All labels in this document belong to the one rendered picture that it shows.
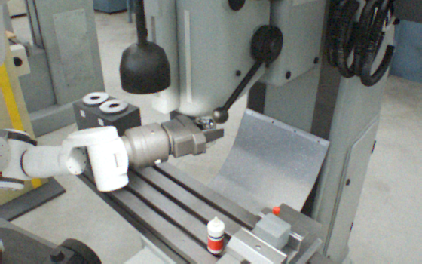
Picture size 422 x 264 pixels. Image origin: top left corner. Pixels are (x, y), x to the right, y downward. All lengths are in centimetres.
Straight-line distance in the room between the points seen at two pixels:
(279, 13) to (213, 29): 17
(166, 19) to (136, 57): 15
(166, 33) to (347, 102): 59
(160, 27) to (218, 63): 12
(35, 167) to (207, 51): 45
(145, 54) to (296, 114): 70
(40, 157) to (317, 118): 75
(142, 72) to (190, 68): 17
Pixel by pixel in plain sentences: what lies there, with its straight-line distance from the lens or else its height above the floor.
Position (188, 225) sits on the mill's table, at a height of 94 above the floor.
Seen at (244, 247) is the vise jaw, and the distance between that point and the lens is 78.
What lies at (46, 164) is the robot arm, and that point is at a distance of 79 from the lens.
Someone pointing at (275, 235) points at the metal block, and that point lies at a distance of 77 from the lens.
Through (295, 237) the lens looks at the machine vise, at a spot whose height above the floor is 105.
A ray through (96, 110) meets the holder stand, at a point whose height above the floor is 113.
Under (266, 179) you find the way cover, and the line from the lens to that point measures 113.
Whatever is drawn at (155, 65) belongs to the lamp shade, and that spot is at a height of 149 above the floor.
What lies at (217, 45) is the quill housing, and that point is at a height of 147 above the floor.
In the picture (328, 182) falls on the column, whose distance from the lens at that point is 116.
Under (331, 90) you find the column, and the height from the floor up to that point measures 126.
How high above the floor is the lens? 165
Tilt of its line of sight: 30 degrees down
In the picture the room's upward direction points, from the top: straight up
